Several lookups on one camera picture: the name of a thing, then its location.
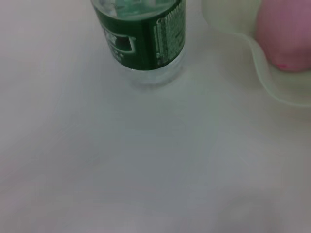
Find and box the clear green-label water bottle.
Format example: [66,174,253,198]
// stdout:
[91,0,188,90]

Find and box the pink peach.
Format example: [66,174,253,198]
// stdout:
[254,0,311,73]

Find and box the green wavy glass fruit bowl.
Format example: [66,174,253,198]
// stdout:
[201,0,311,108]

